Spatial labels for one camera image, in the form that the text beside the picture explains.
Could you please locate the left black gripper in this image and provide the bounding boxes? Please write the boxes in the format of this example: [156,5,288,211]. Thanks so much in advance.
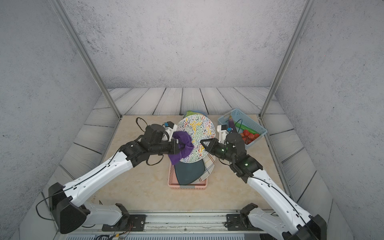
[149,138,188,157]

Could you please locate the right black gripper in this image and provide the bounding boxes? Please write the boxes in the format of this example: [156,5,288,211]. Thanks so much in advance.
[199,138,237,166]

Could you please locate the plaid striped round plate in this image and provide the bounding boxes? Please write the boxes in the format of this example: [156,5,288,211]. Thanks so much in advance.
[199,154,216,182]

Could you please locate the colourful speckled round plate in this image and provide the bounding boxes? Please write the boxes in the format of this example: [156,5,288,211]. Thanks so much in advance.
[177,114,216,164]

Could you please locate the purple cloth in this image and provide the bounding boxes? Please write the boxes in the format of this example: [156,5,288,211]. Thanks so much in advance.
[168,131,194,166]

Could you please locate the dark teal square plate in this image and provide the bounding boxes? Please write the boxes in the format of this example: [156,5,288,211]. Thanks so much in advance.
[175,160,205,186]

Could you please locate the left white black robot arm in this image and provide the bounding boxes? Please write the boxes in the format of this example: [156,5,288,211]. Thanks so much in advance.
[49,122,180,234]

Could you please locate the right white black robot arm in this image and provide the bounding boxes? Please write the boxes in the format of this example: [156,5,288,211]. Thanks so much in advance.
[201,133,327,240]

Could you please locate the small blue plate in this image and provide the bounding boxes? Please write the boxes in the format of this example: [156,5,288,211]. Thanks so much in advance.
[194,111,207,117]

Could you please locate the purple eggplant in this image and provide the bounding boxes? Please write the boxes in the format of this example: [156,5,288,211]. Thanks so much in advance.
[228,115,236,130]

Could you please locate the green cucumber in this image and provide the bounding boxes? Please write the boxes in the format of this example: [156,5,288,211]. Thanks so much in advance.
[235,122,260,134]

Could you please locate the green lettuce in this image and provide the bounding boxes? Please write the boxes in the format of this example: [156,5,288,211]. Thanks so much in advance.
[184,111,198,118]

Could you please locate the pink plastic tray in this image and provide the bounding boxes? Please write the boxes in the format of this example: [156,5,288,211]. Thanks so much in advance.
[168,164,211,190]

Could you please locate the light blue plastic basket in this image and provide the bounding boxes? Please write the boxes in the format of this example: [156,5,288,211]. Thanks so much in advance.
[218,109,268,149]

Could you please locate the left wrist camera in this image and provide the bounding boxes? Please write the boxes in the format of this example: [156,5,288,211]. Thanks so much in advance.
[162,122,178,142]

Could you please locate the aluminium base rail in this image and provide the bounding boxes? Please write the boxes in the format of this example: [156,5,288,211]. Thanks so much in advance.
[53,209,319,240]

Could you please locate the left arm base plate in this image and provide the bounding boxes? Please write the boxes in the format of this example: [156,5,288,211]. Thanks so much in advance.
[102,214,146,232]

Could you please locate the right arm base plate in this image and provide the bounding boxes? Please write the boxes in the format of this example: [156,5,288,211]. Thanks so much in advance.
[225,213,262,231]

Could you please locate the right metal frame pole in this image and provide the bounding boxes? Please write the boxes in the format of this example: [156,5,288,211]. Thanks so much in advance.
[259,0,316,119]

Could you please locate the metal frame pole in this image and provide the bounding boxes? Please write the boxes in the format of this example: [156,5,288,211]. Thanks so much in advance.
[50,0,122,120]
[259,0,316,119]

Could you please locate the left metal frame pole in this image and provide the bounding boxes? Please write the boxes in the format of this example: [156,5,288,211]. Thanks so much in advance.
[50,0,122,120]

